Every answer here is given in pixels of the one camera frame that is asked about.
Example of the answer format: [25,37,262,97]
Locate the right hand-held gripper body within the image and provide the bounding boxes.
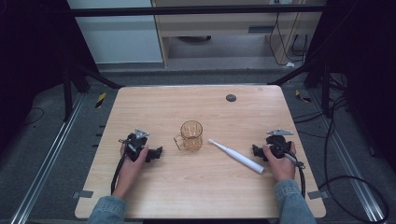
[263,128,295,161]

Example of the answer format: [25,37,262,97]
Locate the white cabinet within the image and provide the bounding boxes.
[65,0,163,65]

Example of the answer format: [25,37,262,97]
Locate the black floor cables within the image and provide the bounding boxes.
[291,94,349,139]

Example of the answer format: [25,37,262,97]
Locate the black horizontal frame bar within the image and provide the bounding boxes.
[65,4,327,18]

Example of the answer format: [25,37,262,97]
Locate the black metal stand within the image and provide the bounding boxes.
[61,60,124,123]
[268,60,348,119]

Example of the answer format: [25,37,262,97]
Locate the person's right hand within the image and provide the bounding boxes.
[262,141,297,183]

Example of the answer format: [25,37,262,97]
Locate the black hanging cables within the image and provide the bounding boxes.
[268,11,310,67]

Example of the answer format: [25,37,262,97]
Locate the grey tape piece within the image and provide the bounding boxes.
[72,189,94,200]
[306,189,330,201]

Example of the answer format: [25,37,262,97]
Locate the light wooden desk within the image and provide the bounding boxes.
[150,0,326,68]

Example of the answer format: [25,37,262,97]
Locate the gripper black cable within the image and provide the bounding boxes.
[279,140,307,199]
[110,151,129,196]

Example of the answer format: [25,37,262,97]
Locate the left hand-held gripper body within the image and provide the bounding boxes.
[118,128,150,163]

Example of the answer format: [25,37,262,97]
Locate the thin black floor cable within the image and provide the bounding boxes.
[21,106,45,127]

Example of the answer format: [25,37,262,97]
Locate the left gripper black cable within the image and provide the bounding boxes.
[110,151,129,196]

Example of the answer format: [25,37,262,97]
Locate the white electric toothbrush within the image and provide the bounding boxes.
[207,138,265,175]

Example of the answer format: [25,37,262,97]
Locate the yellow black tape strip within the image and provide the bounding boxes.
[294,89,313,104]
[94,91,107,109]

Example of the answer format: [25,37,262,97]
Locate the black looped floor cable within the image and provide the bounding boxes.
[317,175,390,224]

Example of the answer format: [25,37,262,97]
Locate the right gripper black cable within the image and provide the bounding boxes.
[279,140,307,199]

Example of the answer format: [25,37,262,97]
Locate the amber glass cup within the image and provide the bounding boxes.
[173,119,205,153]

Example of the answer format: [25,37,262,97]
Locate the person's left hand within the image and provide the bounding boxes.
[117,144,150,188]

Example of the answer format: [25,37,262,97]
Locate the aluminium floor rail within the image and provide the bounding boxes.
[8,92,87,224]
[309,89,388,224]

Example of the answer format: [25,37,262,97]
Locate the dark curtain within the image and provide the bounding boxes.
[306,0,396,175]
[0,0,100,153]

